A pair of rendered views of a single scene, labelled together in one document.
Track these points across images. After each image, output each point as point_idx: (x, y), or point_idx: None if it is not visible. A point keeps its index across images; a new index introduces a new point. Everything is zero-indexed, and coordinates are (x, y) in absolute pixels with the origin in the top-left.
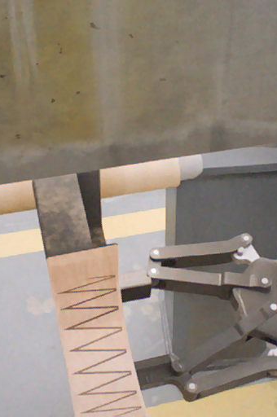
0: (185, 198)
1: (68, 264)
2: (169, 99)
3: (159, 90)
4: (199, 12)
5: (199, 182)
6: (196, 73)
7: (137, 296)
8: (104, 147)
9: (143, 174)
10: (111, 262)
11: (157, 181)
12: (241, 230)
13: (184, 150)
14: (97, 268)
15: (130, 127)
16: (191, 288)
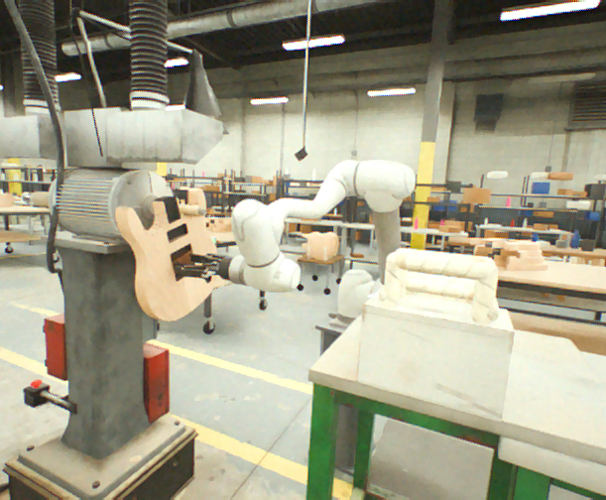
0: (321, 344)
1: (155, 203)
2: (150, 151)
3: (149, 149)
4: (153, 137)
5: (324, 335)
6: (153, 147)
7: (197, 260)
8: (143, 158)
9: (190, 208)
10: (162, 206)
11: (192, 210)
12: None
13: (152, 161)
14: (160, 207)
15: (146, 155)
16: (208, 261)
